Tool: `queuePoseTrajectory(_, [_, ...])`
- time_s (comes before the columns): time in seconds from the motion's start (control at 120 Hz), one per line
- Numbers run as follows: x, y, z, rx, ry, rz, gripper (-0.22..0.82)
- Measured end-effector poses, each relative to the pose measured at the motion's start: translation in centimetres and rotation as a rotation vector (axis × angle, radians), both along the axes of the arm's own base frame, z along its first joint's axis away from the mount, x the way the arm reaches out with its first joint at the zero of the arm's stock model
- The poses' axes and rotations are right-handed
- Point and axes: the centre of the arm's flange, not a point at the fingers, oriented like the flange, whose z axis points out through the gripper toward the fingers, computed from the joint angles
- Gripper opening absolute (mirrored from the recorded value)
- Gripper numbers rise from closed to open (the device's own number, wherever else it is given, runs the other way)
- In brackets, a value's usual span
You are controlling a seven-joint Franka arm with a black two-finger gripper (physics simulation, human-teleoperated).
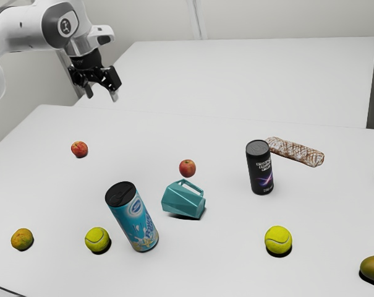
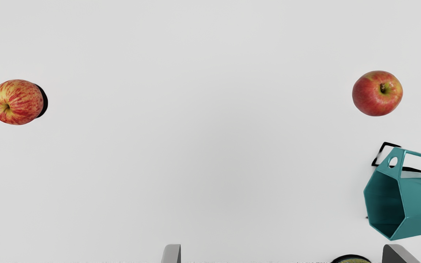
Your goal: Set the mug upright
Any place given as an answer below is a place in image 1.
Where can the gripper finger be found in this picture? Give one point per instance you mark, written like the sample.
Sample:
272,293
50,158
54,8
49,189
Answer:
113,81
87,89

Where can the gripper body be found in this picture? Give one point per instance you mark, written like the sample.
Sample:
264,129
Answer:
87,66

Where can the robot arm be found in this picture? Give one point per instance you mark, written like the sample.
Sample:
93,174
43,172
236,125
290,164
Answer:
23,28

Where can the teal faceted mug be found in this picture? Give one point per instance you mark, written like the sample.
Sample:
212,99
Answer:
183,200

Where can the red apple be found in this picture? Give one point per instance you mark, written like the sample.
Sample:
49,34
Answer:
187,168
79,149

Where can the blue drink can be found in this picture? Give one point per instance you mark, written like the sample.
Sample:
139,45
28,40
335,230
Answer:
132,216

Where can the yellow tennis ball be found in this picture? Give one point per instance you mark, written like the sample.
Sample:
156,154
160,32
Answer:
277,239
96,239

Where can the orange fruit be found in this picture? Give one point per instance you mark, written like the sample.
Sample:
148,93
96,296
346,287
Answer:
21,239

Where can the black drink can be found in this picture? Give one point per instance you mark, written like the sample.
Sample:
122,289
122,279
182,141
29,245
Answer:
260,168

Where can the brown bread loaf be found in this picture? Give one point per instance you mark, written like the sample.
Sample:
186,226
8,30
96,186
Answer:
298,152

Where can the green orange mango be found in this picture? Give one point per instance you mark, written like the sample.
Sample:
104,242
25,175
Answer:
373,268

